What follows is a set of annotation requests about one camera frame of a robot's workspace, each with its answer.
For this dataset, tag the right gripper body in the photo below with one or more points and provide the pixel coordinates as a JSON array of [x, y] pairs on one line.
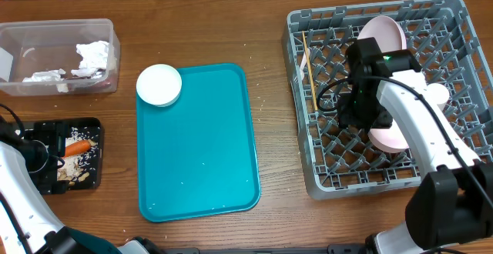
[[363, 110]]

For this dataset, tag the white plastic fork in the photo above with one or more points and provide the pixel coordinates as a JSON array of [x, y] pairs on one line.
[[303, 63]]

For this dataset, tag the teal serving tray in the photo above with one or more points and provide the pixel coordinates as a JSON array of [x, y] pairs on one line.
[[198, 157]]

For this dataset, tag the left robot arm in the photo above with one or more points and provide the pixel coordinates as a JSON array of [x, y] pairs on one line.
[[28, 225]]

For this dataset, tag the clear plastic bin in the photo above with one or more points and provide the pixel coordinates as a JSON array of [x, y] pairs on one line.
[[28, 47]]

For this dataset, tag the grey dishwasher rack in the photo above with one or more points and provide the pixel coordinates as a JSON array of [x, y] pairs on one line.
[[343, 162]]

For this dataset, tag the orange carrot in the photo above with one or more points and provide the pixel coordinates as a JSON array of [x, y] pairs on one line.
[[78, 148]]

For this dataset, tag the large pink plate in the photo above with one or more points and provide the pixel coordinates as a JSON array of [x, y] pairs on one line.
[[388, 34]]

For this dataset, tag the wooden chopstick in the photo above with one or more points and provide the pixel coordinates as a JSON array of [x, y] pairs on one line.
[[311, 79]]

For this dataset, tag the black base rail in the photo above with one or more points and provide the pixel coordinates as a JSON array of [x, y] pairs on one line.
[[331, 249]]

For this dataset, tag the black waste tray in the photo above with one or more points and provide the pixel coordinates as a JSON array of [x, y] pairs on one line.
[[94, 178]]

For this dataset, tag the white napkin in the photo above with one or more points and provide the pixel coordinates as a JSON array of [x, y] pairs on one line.
[[95, 55]]

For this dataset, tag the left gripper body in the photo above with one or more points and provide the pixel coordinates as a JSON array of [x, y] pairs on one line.
[[48, 139]]

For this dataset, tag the white bowl with crumbs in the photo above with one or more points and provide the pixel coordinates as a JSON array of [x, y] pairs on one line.
[[159, 85]]

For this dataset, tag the white paper cup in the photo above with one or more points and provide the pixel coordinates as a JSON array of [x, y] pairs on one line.
[[439, 94]]

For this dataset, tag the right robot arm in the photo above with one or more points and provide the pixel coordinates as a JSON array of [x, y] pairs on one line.
[[453, 203]]

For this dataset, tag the spilled rice grains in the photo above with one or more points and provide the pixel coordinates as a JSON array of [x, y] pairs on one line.
[[85, 133]]

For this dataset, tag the pile of nuts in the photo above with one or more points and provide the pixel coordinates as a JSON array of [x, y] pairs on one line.
[[73, 169]]

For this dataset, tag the pink bowl with nuts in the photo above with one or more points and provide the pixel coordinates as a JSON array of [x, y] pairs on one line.
[[389, 140]]

